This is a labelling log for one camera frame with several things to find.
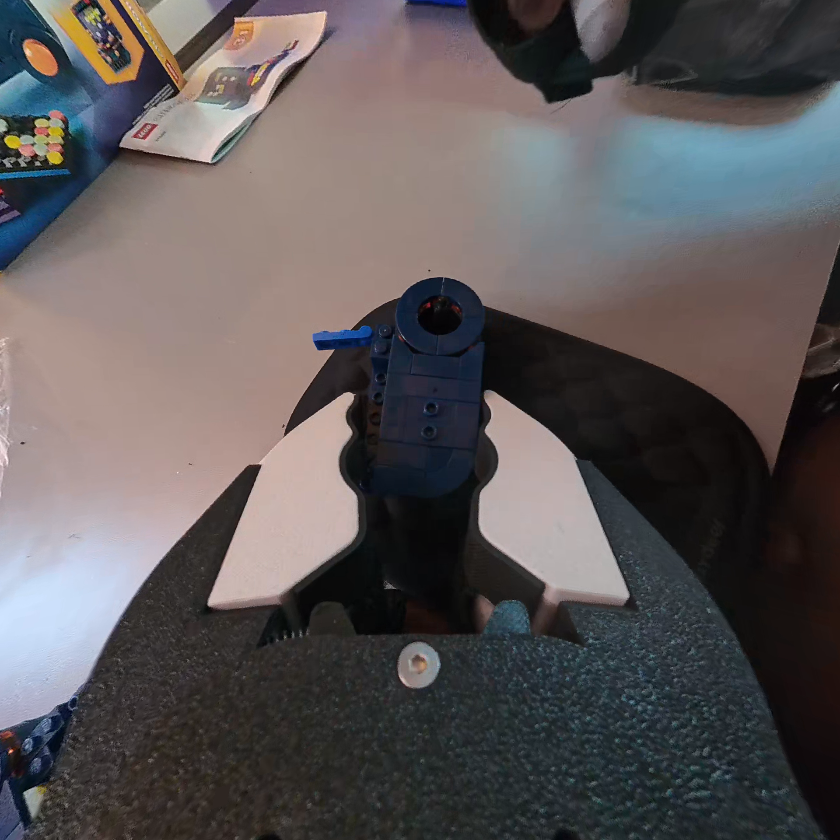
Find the black quilted pad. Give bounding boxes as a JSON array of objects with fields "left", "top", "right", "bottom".
[{"left": 284, "top": 305, "right": 773, "bottom": 657}]

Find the thin folded instruction booklet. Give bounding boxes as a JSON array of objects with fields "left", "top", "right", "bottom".
[{"left": 120, "top": 11, "right": 328, "bottom": 164}]

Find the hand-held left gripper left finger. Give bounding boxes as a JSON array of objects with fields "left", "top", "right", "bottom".
[{"left": 207, "top": 392, "right": 368, "bottom": 613}]

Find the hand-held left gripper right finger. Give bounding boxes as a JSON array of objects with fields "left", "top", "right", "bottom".
[{"left": 474, "top": 390, "right": 632, "bottom": 608}]

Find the colourful brick set box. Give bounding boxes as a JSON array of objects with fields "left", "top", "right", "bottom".
[{"left": 0, "top": 0, "right": 186, "bottom": 271}]

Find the blue brick arm with ring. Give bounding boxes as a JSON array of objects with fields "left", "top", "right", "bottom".
[{"left": 367, "top": 277, "right": 488, "bottom": 497}]

